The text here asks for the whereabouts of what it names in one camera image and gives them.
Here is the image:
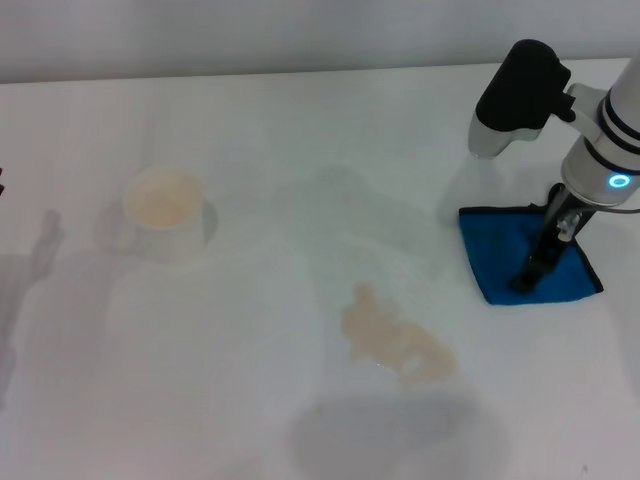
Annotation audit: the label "thin grey cable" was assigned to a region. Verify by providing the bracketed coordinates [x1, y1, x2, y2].
[599, 202, 640, 217]

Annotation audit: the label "blue rag with black trim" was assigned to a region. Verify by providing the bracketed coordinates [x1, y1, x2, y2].
[458, 183, 605, 308]

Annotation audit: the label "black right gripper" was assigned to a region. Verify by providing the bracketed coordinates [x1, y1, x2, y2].
[509, 191, 597, 293]

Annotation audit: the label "white paper cup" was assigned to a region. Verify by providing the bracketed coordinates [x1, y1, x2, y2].
[122, 166, 209, 265]

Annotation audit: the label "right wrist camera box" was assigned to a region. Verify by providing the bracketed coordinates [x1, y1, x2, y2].
[467, 38, 577, 161]

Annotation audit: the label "brown water stain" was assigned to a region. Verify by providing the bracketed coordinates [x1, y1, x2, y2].
[341, 283, 460, 387]

